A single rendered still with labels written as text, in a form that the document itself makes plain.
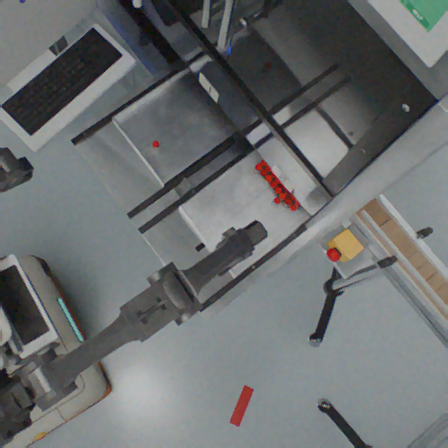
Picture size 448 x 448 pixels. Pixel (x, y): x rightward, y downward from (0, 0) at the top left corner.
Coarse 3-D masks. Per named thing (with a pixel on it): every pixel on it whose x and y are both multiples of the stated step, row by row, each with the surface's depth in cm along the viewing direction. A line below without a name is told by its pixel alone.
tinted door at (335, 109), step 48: (240, 0) 127; (288, 0) 111; (336, 0) 99; (240, 48) 142; (288, 48) 122; (336, 48) 108; (384, 48) 96; (288, 96) 136; (336, 96) 118; (384, 96) 104; (336, 144) 131
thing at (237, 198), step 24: (240, 168) 184; (216, 192) 181; (240, 192) 182; (264, 192) 182; (192, 216) 179; (216, 216) 180; (240, 216) 180; (264, 216) 180; (288, 216) 181; (216, 240) 178; (264, 240) 179; (240, 264) 176
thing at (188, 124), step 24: (144, 96) 185; (168, 96) 189; (192, 96) 189; (120, 120) 186; (144, 120) 186; (168, 120) 187; (192, 120) 187; (216, 120) 187; (144, 144) 184; (168, 144) 185; (192, 144) 185; (216, 144) 184; (168, 168) 183
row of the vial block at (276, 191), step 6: (258, 168) 179; (258, 174) 182; (264, 174) 179; (264, 180) 180; (270, 180) 179; (270, 186) 179; (276, 192) 178; (282, 198) 177; (282, 204) 180; (288, 204) 177; (288, 210) 179; (294, 210) 177
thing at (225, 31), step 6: (228, 0) 115; (234, 0) 116; (228, 6) 117; (228, 12) 119; (222, 18) 123; (228, 18) 121; (222, 24) 124; (228, 24) 124; (240, 24) 131; (246, 24) 131; (222, 30) 126; (228, 30) 126; (234, 30) 130; (222, 36) 128; (228, 36) 129; (222, 42) 131
